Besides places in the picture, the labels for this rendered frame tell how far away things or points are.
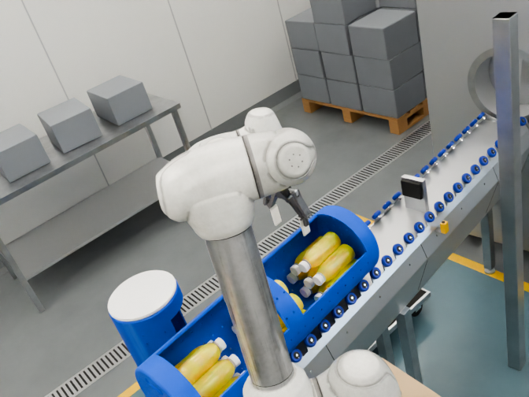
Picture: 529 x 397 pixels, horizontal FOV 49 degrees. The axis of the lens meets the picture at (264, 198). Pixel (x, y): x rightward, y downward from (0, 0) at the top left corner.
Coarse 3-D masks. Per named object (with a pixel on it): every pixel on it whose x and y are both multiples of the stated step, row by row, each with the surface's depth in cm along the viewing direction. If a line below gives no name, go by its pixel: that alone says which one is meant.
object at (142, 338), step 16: (176, 288) 223; (176, 304) 220; (112, 320) 220; (144, 320) 212; (160, 320) 215; (176, 320) 249; (128, 336) 218; (144, 336) 216; (160, 336) 218; (144, 352) 221
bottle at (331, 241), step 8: (328, 232) 203; (320, 240) 201; (328, 240) 200; (336, 240) 201; (312, 248) 198; (320, 248) 198; (328, 248) 199; (336, 248) 202; (304, 256) 198; (312, 256) 196; (320, 256) 197; (328, 256) 200; (312, 264) 196
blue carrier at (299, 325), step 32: (320, 224) 217; (352, 224) 197; (288, 256) 211; (288, 288) 210; (352, 288) 198; (192, 320) 177; (224, 320) 195; (288, 320) 176; (320, 320) 188; (160, 352) 168; (224, 352) 192; (160, 384) 156
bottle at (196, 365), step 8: (208, 344) 173; (216, 344) 174; (200, 352) 171; (208, 352) 171; (216, 352) 172; (192, 360) 169; (200, 360) 169; (208, 360) 170; (216, 360) 172; (184, 368) 167; (192, 368) 167; (200, 368) 168; (208, 368) 170; (184, 376) 166; (192, 376) 167; (200, 376) 169; (192, 384) 168
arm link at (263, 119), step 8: (256, 112) 165; (264, 112) 164; (272, 112) 166; (248, 120) 165; (256, 120) 163; (264, 120) 163; (272, 120) 164; (240, 128) 170; (248, 128) 165; (256, 128) 164; (264, 128) 163; (272, 128) 164
